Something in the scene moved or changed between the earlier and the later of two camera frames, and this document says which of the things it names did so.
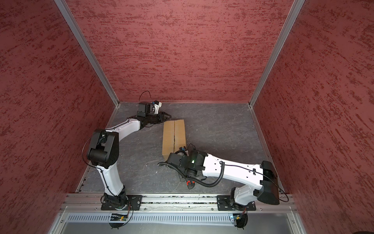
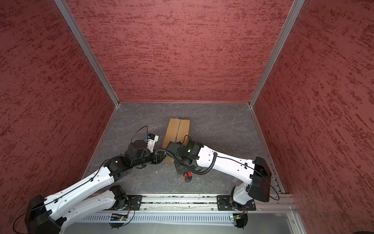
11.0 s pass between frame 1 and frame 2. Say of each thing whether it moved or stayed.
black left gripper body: moved
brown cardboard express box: moved
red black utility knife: moved
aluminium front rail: stayed
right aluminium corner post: stayed
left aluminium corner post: stayed
